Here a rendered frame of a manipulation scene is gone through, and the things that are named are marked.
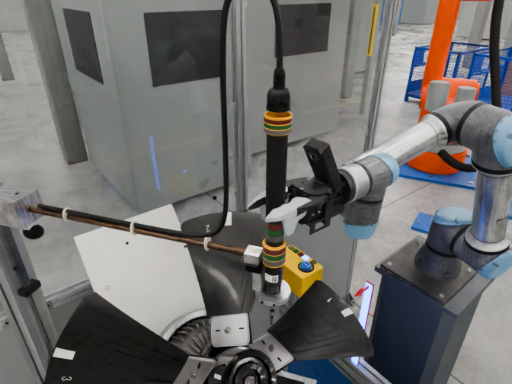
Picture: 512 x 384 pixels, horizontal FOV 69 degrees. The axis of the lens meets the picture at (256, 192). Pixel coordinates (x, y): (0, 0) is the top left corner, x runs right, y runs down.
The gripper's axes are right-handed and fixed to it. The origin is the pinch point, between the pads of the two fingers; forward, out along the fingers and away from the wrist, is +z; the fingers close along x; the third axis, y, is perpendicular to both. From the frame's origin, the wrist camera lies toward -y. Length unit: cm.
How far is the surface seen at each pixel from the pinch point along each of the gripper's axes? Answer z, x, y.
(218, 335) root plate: 6.0, 6.7, 33.0
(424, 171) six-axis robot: -354, 145, 147
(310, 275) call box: -38, 21, 50
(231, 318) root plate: 2.7, 6.5, 29.7
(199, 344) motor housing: 8.4, 11.4, 38.5
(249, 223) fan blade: -9.2, 16.0, 15.2
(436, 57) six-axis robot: -375, 173, 30
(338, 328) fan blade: -21.5, -4.0, 39.8
